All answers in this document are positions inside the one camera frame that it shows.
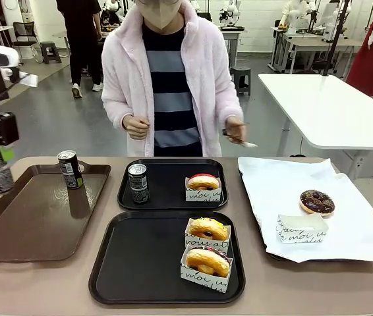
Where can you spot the grey plastic stool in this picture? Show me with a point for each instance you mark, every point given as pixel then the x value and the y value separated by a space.
pixel 51 51

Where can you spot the smaller black tray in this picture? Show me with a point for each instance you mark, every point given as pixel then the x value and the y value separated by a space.
pixel 166 177

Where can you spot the chocolate sprinkled donut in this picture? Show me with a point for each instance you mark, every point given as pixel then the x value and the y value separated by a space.
pixel 318 202

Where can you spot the person's right hand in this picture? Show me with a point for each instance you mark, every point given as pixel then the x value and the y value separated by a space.
pixel 137 128

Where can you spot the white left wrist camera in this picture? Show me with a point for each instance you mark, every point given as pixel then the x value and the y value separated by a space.
pixel 25 79

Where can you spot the empty printed paper box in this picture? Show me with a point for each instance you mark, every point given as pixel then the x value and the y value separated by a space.
pixel 302 235

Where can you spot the dark grey stool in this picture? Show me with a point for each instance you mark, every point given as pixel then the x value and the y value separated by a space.
pixel 241 77

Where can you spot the person's right forearm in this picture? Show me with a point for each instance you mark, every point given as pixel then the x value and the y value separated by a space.
pixel 117 105

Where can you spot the yellow sprinkled donut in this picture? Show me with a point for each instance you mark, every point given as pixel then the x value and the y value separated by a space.
pixel 208 228

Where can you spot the person in black clothes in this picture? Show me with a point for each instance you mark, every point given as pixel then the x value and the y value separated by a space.
pixel 81 33

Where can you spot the dark frosted glazed donut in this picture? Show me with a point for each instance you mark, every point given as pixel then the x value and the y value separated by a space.
pixel 206 260

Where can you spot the red dress on mannequin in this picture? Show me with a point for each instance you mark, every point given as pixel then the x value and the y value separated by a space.
pixel 371 56

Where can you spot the white workbench with robots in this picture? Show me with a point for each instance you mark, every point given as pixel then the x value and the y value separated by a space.
pixel 311 44

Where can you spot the large white table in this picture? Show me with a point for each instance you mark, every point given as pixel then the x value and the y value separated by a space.
pixel 331 108

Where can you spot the dark metal tongs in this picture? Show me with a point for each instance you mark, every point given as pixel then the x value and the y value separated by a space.
pixel 250 144

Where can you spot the person's left forearm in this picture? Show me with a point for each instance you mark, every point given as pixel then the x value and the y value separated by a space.
pixel 229 102

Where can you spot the larger black tray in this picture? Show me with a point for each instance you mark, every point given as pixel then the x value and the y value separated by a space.
pixel 140 260

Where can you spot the person's left hand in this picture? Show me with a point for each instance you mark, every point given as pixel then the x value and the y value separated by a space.
pixel 237 130

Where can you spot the white paper-lined tray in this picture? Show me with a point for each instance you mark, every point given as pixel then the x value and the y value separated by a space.
pixel 272 184

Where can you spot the brown plastic tray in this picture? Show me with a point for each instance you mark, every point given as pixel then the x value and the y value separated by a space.
pixel 25 230

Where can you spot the beige face mask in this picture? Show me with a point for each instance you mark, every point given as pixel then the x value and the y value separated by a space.
pixel 161 16

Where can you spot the person in pink fleece jacket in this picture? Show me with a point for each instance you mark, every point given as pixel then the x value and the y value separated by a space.
pixel 124 72

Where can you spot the black camera pole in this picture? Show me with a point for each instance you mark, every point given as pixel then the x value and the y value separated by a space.
pixel 334 39

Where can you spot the black office chair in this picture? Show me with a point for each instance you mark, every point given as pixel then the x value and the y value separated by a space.
pixel 25 34

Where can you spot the pink frosted donut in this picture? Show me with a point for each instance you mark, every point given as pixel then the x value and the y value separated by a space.
pixel 203 195
pixel 203 181

